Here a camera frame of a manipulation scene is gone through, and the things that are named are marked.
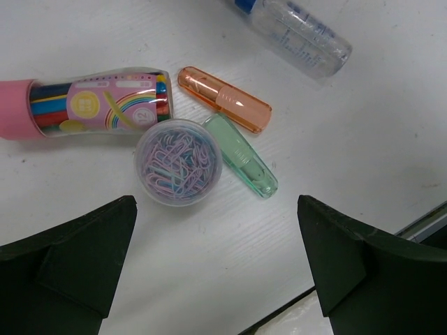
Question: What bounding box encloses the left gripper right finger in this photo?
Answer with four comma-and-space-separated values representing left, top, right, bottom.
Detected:
298, 195, 446, 334

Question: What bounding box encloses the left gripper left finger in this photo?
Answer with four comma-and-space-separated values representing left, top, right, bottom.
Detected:
1, 195, 137, 334

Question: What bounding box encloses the clear jar of paperclips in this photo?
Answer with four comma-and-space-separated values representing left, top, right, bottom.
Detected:
134, 119, 223, 207

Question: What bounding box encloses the pink capped marker tube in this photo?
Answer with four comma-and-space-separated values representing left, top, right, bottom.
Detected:
1, 67, 173, 141

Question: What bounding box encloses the clear bottle blue cap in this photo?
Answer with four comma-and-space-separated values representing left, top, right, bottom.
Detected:
226, 1, 353, 80

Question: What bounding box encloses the green translucent case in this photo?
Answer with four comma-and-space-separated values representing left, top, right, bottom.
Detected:
203, 113, 278, 199

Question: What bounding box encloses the orange translucent case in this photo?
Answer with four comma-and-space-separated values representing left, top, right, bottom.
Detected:
177, 66, 272, 134

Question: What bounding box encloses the aluminium rail frame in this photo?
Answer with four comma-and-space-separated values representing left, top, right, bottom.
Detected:
395, 202, 446, 249

